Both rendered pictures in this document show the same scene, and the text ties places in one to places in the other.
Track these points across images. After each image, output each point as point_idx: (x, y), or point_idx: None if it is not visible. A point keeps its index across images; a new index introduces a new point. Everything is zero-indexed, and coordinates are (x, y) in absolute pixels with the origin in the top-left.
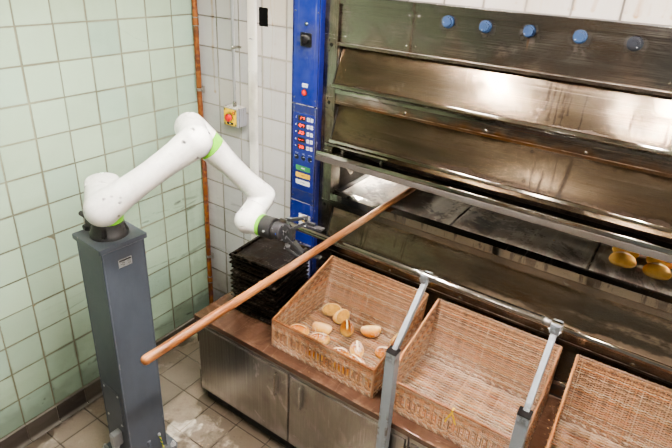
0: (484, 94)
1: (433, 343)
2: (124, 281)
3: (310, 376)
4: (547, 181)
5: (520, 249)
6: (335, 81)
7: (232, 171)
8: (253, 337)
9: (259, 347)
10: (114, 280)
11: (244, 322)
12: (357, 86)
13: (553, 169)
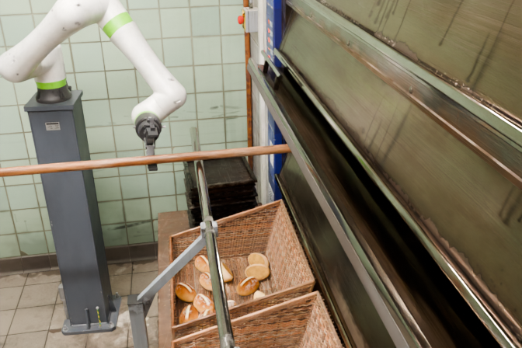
0: None
1: None
2: (53, 144)
3: (160, 310)
4: (380, 137)
5: None
6: None
7: (132, 58)
8: (168, 252)
9: (161, 262)
10: (42, 140)
11: (181, 237)
12: None
13: (391, 117)
